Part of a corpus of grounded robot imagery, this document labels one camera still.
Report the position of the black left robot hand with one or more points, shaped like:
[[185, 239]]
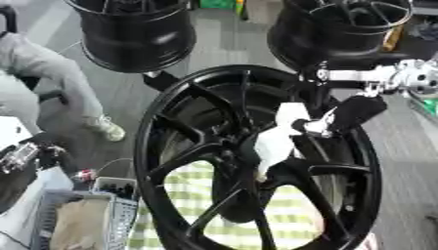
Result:
[[52, 156]]

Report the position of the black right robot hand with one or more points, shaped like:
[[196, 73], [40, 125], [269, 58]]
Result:
[[359, 112]]

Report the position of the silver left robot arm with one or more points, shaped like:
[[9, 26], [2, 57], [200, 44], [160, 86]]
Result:
[[17, 158]]

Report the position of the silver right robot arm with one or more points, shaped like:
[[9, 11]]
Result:
[[419, 78]]

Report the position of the black wheel rim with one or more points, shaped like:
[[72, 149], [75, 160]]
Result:
[[137, 42], [336, 32]]

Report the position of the black spoked wheel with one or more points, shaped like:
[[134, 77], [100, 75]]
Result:
[[171, 182]]

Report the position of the small white box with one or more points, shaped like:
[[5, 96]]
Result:
[[116, 188]]

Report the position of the brown paper bag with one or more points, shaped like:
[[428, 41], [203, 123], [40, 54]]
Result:
[[82, 224]]

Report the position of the yellow brown tool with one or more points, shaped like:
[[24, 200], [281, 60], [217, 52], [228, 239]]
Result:
[[393, 38]]

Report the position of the person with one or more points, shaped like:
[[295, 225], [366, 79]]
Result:
[[40, 74]]

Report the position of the grey plastic basket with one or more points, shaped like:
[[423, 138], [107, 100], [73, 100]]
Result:
[[122, 215]]

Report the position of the green box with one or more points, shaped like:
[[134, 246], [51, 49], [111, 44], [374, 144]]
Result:
[[217, 3]]

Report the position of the black wheel mount bracket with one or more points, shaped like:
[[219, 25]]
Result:
[[162, 79]]

